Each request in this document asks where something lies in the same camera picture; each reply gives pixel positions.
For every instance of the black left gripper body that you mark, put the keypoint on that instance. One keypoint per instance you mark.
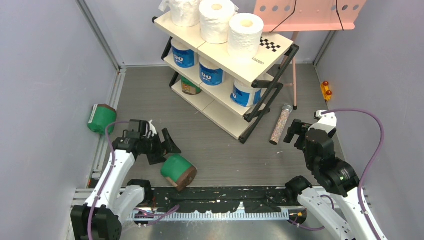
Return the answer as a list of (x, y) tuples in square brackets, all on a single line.
[(153, 146)]

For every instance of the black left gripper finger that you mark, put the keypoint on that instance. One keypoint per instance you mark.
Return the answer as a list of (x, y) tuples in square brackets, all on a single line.
[(154, 159), (168, 145)]

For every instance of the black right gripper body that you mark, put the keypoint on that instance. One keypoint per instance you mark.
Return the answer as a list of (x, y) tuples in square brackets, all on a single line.
[(299, 143)]

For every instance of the glitter microphone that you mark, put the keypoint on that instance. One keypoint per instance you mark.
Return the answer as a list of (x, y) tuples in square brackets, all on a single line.
[(281, 123)]

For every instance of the green package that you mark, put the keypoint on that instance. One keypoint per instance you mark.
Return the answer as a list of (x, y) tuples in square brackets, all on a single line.
[(101, 116), (189, 88), (178, 171)]

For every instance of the blue paper towel roll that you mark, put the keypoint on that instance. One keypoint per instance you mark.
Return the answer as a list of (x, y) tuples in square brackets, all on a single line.
[(245, 96), (209, 73), (183, 56)]

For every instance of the white paper towel roll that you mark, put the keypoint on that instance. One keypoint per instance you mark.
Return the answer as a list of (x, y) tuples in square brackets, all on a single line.
[(184, 13), (244, 37), (215, 16)]

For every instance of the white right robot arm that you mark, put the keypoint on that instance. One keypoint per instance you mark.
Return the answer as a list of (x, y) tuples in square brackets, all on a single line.
[(337, 177)]

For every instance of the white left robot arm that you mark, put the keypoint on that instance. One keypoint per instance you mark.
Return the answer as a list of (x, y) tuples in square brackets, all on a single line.
[(105, 211)]

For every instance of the cream three-tier shelf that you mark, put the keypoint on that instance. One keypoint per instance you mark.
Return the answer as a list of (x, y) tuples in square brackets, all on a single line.
[(263, 71)]

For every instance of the yellow toy with orange balls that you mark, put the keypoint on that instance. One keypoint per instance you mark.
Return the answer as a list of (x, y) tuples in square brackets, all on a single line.
[(326, 92)]

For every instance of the pink music stand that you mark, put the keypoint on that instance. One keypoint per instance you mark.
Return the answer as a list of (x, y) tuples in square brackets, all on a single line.
[(308, 15)]

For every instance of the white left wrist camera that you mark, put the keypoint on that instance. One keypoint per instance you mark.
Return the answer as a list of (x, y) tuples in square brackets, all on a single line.
[(151, 130)]

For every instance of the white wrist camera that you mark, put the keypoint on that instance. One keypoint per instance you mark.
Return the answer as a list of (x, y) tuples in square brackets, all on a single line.
[(325, 121), (151, 130)]

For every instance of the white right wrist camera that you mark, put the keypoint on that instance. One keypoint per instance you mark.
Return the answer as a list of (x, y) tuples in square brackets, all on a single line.
[(325, 121)]

